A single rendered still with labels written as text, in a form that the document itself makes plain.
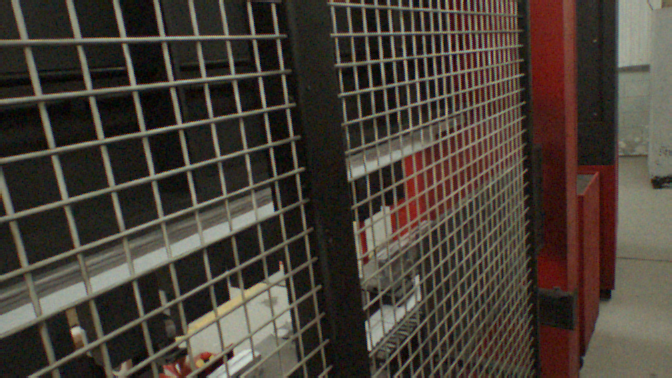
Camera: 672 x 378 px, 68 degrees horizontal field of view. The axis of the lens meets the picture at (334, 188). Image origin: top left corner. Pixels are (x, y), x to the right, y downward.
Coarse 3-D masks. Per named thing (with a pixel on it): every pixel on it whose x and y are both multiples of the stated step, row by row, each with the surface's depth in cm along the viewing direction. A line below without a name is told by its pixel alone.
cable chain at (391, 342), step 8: (408, 312) 140; (400, 320) 137; (408, 320) 136; (416, 320) 135; (392, 328) 133; (400, 328) 132; (392, 336) 129; (400, 336) 129; (416, 336) 133; (376, 344) 126; (392, 344) 126; (400, 344) 126; (368, 352) 123; (376, 352) 124; (384, 352) 124; (392, 352) 122; (400, 352) 126; (376, 360) 122; (384, 360) 120; (392, 360) 122; (384, 368) 121
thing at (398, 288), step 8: (384, 280) 164; (400, 280) 162; (368, 288) 166; (376, 288) 159; (384, 288) 158; (400, 288) 159; (408, 288) 159; (376, 296) 159; (384, 296) 157; (400, 296) 155; (408, 296) 159; (384, 304) 158; (392, 304) 156; (400, 304) 155
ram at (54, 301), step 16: (416, 144) 216; (384, 160) 194; (272, 208) 142; (224, 224) 128; (240, 224) 132; (192, 240) 119; (208, 240) 123; (144, 256) 109; (160, 256) 112; (112, 272) 103; (128, 272) 106; (80, 288) 98; (96, 288) 100; (48, 304) 93; (64, 304) 95; (0, 320) 86; (16, 320) 88
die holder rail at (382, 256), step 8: (424, 224) 236; (416, 232) 225; (408, 240) 216; (392, 248) 210; (384, 256) 202; (392, 256) 204; (408, 256) 217; (384, 264) 201; (392, 264) 205; (384, 272) 202; (392, 272) 205
